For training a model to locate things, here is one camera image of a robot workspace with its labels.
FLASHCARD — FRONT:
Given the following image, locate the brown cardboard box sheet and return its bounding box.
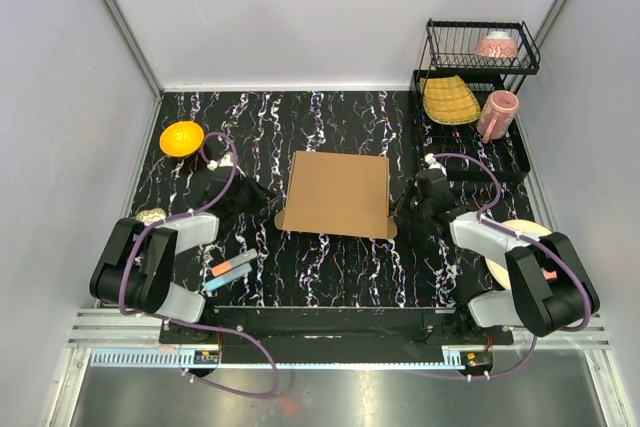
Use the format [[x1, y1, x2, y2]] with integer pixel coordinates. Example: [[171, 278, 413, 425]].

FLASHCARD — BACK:
[[274, 151, 398, 239]]

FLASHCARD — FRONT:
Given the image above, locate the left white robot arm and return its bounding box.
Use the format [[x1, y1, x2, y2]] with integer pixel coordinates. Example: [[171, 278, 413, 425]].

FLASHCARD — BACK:
[[89, 167, 276, 343]]

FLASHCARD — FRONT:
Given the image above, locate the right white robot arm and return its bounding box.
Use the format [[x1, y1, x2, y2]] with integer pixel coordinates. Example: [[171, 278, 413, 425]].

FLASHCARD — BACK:
[[394, 169, 600, 344]]

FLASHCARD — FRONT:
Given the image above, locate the black marble table mat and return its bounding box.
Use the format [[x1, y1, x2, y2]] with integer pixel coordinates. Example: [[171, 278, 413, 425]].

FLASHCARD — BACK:
[[99, 90, 581, 309]]

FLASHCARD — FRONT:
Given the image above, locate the blue marker pen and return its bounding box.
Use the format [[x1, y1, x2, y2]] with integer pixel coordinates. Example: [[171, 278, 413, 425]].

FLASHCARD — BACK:
[[204, 263, 252, 292]]

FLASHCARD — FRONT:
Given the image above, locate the orange bowl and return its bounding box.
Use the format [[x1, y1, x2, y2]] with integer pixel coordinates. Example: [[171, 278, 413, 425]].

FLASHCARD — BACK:
[[159, 121, 205, 158]]

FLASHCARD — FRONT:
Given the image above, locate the small floral patterned bowl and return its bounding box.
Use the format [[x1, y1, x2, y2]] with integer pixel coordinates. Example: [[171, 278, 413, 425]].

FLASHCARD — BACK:
[[135, 207, 167, 225]]

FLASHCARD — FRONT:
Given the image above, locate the pink round plate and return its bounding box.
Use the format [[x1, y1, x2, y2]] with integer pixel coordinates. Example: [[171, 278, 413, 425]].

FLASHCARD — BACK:
[[485, 219, 551, 291]]

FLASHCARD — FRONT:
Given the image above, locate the yellow woven plate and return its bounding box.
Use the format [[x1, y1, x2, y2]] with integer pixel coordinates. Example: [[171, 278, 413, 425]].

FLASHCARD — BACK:
[[419, 75, 481, 126]]

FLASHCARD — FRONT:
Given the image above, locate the pink mug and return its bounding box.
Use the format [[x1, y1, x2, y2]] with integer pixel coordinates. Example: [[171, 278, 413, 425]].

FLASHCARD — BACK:
[[476, 90, 520, 144]]

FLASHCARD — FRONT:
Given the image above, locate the pink patterned bowl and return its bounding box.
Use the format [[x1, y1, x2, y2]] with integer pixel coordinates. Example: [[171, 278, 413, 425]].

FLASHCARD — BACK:
[[474, 30, 519, 59]]

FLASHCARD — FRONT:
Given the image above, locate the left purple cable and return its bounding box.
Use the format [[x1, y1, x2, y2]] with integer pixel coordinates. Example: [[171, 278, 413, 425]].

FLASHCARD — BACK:
[[118, 131, 281, 398]]

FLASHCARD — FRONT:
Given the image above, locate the purple cable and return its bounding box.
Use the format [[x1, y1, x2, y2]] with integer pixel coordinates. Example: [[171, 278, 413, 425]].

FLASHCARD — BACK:
[[424, 151, 601, 381], [118, 131, 281, 398]]

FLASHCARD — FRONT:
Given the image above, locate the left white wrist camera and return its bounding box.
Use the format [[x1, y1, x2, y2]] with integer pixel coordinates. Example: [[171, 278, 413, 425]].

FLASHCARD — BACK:
[[207, 152, 235, 171]]

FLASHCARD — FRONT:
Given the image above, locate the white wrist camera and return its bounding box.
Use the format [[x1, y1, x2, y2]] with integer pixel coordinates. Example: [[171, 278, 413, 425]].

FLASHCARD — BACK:
[[207, 152, 235, 171], [424, 154, 447, 175]]

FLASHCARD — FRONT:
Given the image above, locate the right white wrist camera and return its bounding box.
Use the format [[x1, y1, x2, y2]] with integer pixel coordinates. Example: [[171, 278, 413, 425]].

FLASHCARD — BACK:
[[424, 154, 447, 175]]

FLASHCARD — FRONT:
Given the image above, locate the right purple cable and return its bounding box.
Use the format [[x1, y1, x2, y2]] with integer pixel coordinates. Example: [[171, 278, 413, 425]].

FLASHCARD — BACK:
[[424, 151, 601, 381]]

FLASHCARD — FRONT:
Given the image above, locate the black wire dish rack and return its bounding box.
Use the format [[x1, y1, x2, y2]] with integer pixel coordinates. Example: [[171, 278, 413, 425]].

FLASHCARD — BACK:
[[409, 19, 540, 185]]

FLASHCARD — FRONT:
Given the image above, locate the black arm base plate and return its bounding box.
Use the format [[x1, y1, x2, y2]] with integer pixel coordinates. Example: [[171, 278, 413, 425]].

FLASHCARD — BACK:
[[158, 305, 515, 366]]

